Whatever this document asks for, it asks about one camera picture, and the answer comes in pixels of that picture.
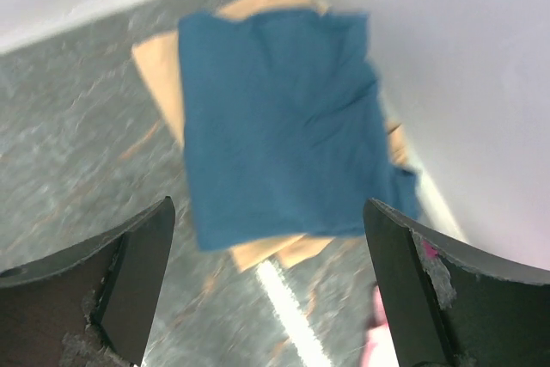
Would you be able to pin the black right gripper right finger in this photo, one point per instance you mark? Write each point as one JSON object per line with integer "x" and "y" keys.
{"x": 451, "y": 304}

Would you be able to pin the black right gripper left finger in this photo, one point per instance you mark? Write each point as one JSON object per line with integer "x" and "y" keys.
{"x": 92, "y": 304}

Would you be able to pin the dark blue t-shirt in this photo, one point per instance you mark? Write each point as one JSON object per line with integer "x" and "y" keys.
{"x": 279, "y": 126}

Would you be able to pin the pink t-shirt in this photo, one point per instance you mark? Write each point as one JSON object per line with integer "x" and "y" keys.
{"x": 379, "y": 346}

